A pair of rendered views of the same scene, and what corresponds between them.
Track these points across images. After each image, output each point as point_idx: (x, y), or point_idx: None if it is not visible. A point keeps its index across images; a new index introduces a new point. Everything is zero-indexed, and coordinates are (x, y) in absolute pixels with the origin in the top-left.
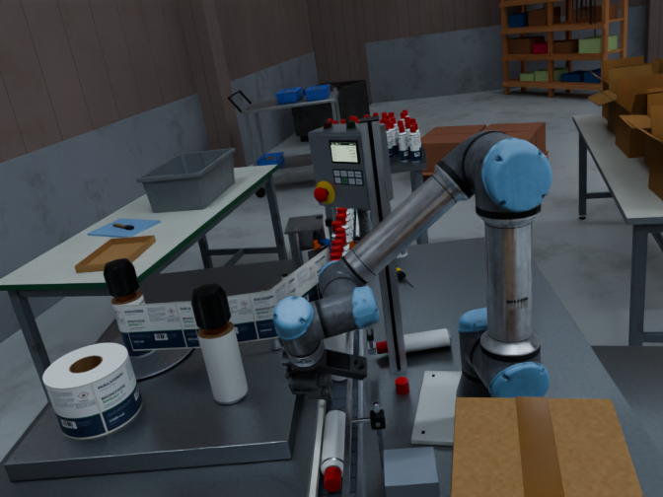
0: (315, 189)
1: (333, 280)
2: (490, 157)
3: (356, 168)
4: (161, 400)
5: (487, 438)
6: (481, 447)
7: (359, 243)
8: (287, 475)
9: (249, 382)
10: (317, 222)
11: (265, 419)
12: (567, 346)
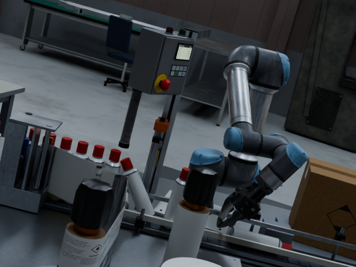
0: (166, 81)
1: (261, 134)
2: (284, 60)
3: (185, 64)
4: None
5: (338, 176)
6: (343, 178)
7: (245, 111)
8: None
9: (160, 257)
10: (43, 117)
11: (215, 260)
12: (142, 176)
